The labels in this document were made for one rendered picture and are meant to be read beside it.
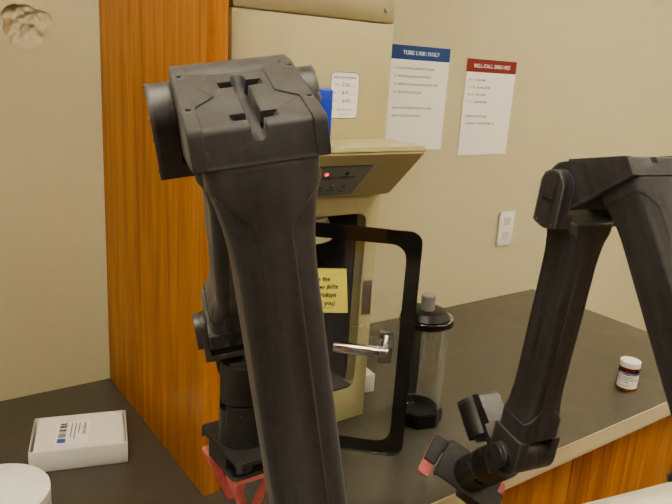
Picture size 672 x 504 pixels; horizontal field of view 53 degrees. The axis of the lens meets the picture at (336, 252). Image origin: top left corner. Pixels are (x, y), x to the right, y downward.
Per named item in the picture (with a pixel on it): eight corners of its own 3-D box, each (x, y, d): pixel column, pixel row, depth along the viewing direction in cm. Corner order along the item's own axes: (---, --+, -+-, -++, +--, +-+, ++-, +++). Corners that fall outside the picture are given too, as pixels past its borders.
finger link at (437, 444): (417, 445, 117) (440, 431, 109) (451, 469, 117) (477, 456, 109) (400, 479, 113) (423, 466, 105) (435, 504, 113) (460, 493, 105)
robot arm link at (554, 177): (572, 176, 75) (644, 175, 79) (539, 163, 80) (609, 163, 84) (499, 486, 90) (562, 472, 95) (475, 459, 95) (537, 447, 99)
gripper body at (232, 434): (245, 425, 88) (247, 373, 86) (286, 463, 81) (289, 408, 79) (199, 438, 85) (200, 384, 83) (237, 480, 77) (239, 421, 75)
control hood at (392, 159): (227, 201, 110) (228, 140, 107) (381, 191, 128) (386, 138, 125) (261, 216, 101) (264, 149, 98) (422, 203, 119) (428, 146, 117)
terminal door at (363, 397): (232, 431, 121) (237, 214, 110) (401, 455, 117) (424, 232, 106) (230, 434, 120) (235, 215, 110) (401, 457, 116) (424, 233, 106)
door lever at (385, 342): (336, 343, 113) (337, 328, 112) (392, 350, 112) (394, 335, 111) (331, 356, 108) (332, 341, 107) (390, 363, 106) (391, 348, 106)
